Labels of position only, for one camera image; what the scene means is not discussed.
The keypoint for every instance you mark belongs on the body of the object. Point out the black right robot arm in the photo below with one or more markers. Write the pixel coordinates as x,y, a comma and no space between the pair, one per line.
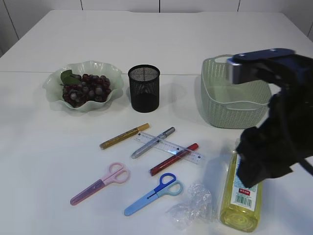
293,74

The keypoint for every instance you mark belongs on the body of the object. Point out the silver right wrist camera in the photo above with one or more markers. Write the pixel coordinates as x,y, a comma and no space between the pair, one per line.
243,67

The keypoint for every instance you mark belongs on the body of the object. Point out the yellow tea drink bottle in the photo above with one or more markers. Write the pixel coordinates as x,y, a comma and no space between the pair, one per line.
241,206

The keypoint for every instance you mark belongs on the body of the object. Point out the purple artificial grape bunch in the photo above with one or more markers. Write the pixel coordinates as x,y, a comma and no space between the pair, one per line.
79,89

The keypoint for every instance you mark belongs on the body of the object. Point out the silver glitter pen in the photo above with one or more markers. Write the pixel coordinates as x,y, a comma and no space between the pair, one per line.
152,143

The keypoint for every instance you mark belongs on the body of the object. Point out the green wavy glass plate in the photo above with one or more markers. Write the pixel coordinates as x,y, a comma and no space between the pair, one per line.
54,90

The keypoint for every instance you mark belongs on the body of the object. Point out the clear plastic sheet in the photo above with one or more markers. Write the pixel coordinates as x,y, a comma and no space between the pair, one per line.
197,207

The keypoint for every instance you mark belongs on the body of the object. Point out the blue scissors with cover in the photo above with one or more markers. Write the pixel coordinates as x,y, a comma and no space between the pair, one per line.
168,185

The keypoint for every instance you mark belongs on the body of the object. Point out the gold glitter pen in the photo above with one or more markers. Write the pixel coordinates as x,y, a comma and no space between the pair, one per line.
123,136

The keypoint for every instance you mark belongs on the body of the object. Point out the pink scissors with cover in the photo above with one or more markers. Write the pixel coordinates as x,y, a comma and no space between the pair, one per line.
117,173

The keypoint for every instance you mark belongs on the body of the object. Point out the red glitter pen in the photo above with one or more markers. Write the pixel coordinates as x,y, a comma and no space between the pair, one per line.
166,163

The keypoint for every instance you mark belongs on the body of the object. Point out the black mesh pen holder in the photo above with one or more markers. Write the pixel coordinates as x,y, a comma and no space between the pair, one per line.
144,88

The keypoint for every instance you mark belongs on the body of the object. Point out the green plastic woven basket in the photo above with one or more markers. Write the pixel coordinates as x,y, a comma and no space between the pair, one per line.
231,106

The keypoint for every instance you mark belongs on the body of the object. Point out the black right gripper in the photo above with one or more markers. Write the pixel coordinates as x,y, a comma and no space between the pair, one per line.
284,138

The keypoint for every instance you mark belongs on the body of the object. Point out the clear plastic ruler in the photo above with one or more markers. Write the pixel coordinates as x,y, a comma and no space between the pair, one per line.
171,148

